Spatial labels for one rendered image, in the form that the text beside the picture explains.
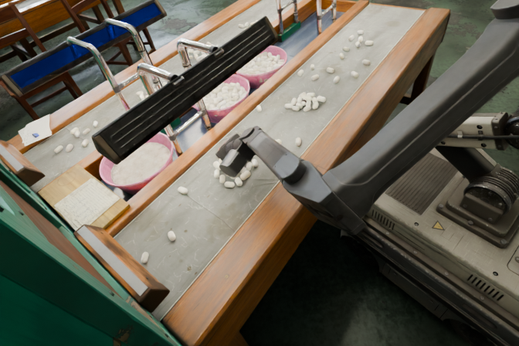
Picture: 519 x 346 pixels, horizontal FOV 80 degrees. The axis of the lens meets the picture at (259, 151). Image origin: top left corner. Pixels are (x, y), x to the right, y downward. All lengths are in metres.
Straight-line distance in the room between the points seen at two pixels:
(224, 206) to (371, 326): 0.89
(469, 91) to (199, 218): 0.75
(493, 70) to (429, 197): 0.91
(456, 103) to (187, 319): 0.68
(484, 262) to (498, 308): 0.15
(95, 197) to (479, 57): 1.03
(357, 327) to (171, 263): 0.92
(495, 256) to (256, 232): 0.77
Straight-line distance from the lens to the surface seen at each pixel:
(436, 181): 1.38
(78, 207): 1.13
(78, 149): 1.43
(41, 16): 3.52
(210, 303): 0.81
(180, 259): 0.91
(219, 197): 0.98
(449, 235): 1.26
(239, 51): 0.93
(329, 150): 1.02
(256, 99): 1.27
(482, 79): 0.46
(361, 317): 1.58
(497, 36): 0.48
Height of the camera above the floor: 1.50
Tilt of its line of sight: 45 degrees down
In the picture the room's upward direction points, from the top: 12 degrees counter-clockwise
